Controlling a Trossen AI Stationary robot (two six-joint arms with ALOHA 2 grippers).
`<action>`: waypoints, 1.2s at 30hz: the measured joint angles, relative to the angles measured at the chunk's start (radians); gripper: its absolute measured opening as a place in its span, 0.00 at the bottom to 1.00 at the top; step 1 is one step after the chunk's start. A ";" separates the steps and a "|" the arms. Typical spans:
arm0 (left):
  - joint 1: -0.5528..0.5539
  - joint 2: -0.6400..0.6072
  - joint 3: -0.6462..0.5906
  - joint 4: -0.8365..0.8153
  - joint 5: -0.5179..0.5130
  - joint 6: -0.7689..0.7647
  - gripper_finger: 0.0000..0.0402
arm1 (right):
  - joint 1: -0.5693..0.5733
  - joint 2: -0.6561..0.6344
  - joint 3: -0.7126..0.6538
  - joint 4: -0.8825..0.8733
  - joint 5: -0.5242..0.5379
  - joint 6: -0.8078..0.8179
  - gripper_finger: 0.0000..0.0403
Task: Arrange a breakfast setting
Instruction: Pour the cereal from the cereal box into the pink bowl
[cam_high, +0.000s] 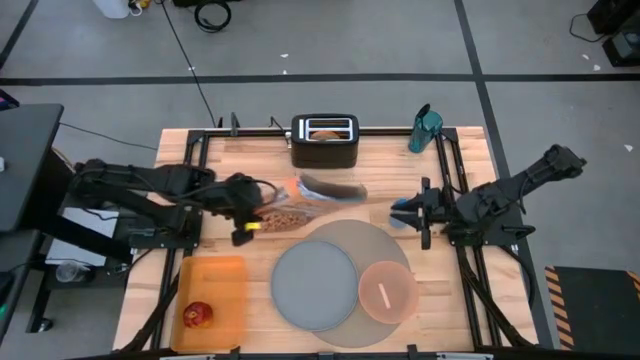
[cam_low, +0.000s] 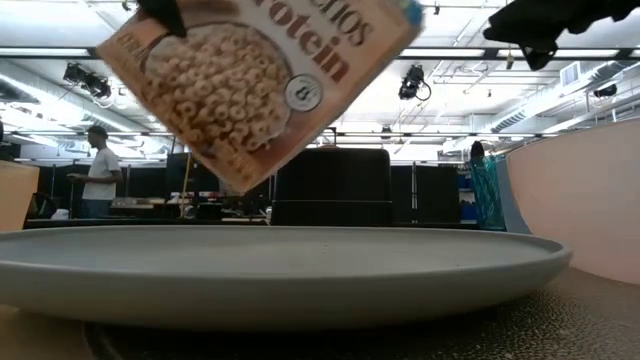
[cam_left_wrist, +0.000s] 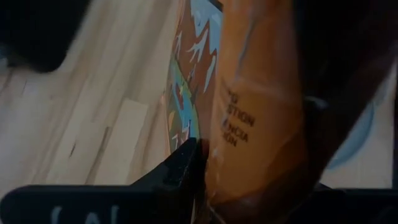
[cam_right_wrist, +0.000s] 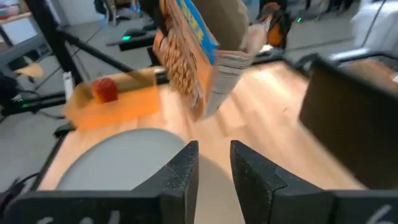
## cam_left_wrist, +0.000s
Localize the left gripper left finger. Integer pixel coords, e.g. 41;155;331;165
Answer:
0;138;208;224

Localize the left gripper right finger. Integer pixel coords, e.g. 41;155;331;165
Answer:
279;96;398;224

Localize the orange cereal box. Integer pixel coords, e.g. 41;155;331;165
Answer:
163;0;315;224

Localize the grey round plate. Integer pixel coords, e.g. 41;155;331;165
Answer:
328;101;385;170

